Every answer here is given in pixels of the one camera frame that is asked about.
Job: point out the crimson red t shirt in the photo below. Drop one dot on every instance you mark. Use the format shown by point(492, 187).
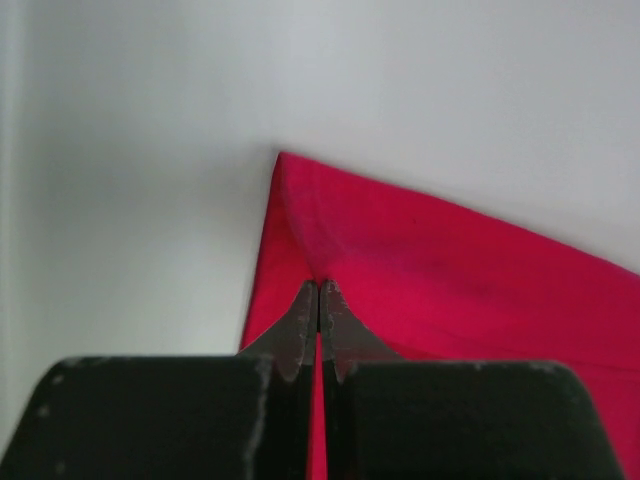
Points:
point(437, 280)

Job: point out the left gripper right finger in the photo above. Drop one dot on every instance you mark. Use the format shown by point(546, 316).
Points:
point(387, 417)

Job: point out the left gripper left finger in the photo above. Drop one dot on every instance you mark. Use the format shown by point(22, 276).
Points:
point(245, 416)

